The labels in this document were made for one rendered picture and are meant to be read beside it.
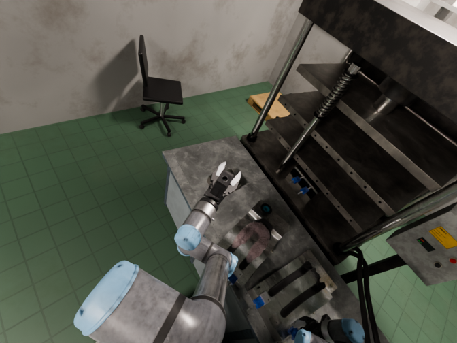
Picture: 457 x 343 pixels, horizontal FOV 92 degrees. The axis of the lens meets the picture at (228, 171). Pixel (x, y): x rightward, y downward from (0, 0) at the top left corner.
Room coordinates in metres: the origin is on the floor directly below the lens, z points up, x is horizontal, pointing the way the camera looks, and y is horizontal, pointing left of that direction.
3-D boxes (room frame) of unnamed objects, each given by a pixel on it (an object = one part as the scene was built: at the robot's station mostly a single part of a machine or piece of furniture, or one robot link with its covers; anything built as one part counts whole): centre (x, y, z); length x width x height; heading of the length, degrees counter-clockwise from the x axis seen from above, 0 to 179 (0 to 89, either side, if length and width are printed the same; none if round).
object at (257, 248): (0.66, -0.31, 0.90); 0.26 x 0.18 x 0.08; 157
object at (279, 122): (1.60, -0.77, 1.01); 1.10 x 0.74 x 0.05; 50
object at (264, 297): (0.33, -0.42, 0.89); 0.13 x 0.05 x 0.05; 140
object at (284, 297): (0.50, -0.64, 0.87); 0.50 x 0.26 x 0.14; 140
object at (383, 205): (1.60, -0.77, 1.26); 1.10 x 0.74 x 0.05; 50
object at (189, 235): (0.30, 0.03, 1.43); 0.11 x 0.08 x 0.09; 174
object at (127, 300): (0.04, 0.05, 1.41); 0.15 x 0.12 x 0.55; 84
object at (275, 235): (0.66, -0.31, 0.85); 0.50 x 0.26 x 0.11; 157
